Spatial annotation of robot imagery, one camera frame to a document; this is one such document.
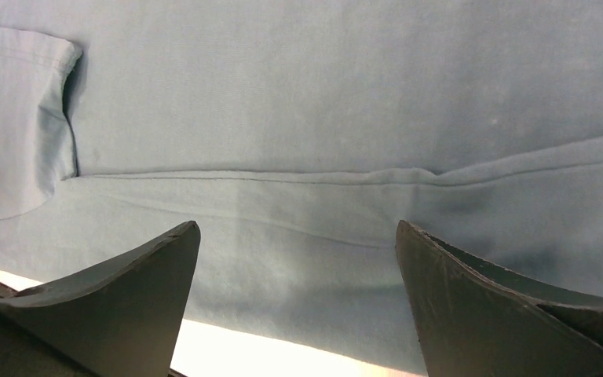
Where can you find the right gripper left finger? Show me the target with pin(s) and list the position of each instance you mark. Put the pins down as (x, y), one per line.
(120, 317)

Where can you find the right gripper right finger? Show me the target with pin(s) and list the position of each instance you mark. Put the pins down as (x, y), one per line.
(476, 318)

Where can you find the grey-blue t-shirt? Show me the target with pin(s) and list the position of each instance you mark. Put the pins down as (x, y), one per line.
(297, 134)

